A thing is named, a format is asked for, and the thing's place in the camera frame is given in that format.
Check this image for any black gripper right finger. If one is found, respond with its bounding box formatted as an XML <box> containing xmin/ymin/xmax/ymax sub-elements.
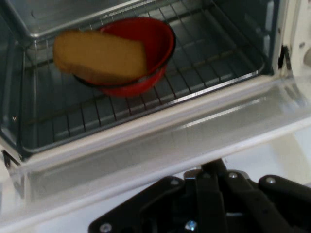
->
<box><xmin>220</xmin><ymin>160</ymin><xmax>311</xmax><ymax>233</ymax></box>

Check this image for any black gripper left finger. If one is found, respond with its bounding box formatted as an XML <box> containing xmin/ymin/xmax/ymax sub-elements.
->
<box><xmin>88</xmin><ymin>160</ymin><xmax>221</xmax><ymax>233</ymax></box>

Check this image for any glass oven door with handle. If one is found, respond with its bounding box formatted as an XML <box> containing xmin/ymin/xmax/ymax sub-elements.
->
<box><xmin>0</xmin><ymin>72</ymin><xmax>311</xmax><ymax>233</ymax></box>

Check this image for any white oven knob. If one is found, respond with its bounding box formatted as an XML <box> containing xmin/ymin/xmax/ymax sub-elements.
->
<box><xmin>303</xmin><ymin>47</ymin><xmax>311</xmax><ymax>67</ymax></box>

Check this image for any bread slice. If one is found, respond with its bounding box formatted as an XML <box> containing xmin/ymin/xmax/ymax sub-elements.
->
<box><xmin>52</xmin><ymin>29</ymin><xmax>148</xmax><ymax>82</ymax></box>

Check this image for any red bowl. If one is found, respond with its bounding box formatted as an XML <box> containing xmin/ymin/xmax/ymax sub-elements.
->
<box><xmin>72</xmin><ymin>17</ymin><xmax>176</xmax><ymax>98</ymax></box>

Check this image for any white toaster oven body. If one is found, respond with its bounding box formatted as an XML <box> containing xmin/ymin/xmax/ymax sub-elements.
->
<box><xmin>0</xmin><ymin>0</ymin><xmax>311</xmax><ymax>161</ymax></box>

